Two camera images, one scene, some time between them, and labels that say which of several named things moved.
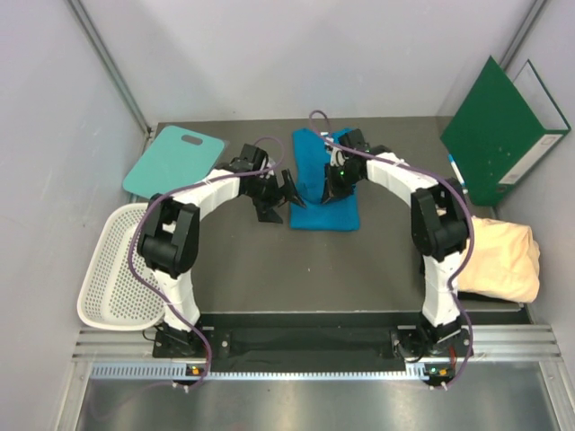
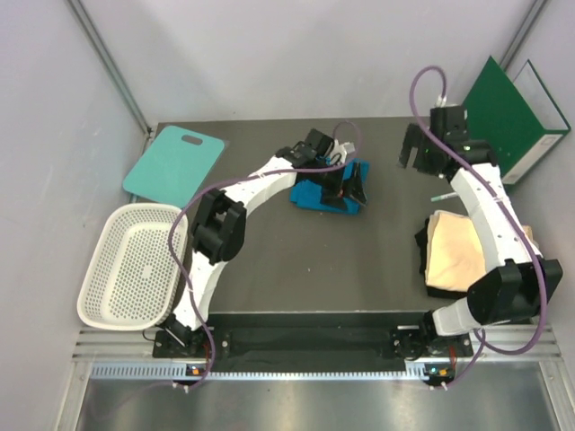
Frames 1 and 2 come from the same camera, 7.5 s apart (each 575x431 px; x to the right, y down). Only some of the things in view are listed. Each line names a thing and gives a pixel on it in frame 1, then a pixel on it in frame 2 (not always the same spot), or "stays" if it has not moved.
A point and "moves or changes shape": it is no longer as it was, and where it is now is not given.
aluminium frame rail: [113, 65] stays
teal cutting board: [176, 157] stays
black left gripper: [278, 196] to [331, 196]
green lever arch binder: [504, 128] stays
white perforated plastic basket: [111, 296] stays
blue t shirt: [339, 213] moves or changes shape
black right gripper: [331, 189] to [415, 138]
